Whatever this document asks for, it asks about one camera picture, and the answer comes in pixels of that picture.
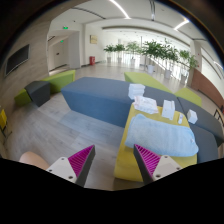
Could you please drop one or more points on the white tissue stack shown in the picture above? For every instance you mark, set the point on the white tissue stack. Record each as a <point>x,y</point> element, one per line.
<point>136,90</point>

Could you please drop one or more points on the long green ottoman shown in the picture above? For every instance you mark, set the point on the long green ottoman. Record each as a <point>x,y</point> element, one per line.
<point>60,80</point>

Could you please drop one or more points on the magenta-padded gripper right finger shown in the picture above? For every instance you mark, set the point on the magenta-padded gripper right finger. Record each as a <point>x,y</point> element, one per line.
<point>163,165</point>

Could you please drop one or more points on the yellow ottoman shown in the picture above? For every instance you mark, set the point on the yellow ottoman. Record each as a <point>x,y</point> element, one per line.
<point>125,165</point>

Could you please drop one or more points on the dark grey ottoman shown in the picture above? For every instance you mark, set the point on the dark grey ottoman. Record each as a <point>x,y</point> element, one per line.
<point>38,91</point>

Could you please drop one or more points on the potted plants row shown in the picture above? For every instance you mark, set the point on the potted plants row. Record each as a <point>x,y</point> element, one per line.
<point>153,50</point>

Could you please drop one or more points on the small white tube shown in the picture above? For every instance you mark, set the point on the small white tube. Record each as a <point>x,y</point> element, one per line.
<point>180,119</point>

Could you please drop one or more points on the yellow wall picture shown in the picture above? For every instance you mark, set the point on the yellow wall picture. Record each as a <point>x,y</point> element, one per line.
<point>93,39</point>

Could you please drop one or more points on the plastic wrapped wipes pack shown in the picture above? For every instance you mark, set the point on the plastic wrapped wipes pack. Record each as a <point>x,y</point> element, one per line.
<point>145,105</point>

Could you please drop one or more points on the dark wall panel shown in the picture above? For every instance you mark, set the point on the dark wall panel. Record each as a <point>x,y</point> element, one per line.
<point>16,59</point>

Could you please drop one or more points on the beige round seat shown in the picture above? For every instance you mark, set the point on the beige round seat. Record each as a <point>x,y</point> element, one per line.
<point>33,160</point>

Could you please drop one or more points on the green exit sign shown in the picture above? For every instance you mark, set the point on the green exit sign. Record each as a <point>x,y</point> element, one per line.
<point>65,27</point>

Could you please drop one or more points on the ceiling light strips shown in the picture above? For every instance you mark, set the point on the ceiling light strips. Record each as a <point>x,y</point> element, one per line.
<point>120,8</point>

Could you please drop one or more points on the large white box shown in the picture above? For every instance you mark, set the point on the large white box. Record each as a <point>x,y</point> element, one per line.
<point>168,109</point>

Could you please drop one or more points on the yellow chair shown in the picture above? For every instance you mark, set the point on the yellow chair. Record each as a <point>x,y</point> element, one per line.
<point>2,119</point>

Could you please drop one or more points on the black framed table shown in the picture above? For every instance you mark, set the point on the black framed table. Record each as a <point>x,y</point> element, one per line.
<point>218,116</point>

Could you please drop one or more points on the long blue ottoman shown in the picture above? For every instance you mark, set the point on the long blue ottoman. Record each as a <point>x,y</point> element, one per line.
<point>96,96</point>

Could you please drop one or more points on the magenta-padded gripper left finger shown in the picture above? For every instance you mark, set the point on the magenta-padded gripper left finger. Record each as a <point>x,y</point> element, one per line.
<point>63,166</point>

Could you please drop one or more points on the light blue towel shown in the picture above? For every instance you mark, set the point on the light blue towel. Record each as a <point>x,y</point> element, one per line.
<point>160,136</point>

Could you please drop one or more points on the red bin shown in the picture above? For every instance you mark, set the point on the red bin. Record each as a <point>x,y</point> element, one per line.
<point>92,60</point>

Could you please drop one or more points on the small white box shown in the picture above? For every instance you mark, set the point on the small white box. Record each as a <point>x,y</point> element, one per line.
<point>192,116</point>

